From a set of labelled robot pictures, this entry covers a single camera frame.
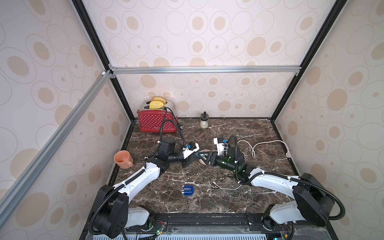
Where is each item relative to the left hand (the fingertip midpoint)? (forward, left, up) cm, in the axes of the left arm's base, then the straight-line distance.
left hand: (201, 154), depth 77 cm
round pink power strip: (+12, -3, -16) cm, 21 cm away
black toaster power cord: (+34, +15, -18) cm, 41 cm away
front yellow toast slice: (+39, +30, 0) cm, 49 cm away
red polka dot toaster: (+32, +34, -7) cm, 47 cm away
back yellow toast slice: (+46, +28, 0) cm, 54 cm away
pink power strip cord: (+12, -59, -19) cm, 63 cm away
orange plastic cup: (+4, +47, -14) cm, 49 cm away
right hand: (-2, +1, 0) cm, 3 cm away
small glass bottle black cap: (+36, -3, -12) cm, 38 cm away
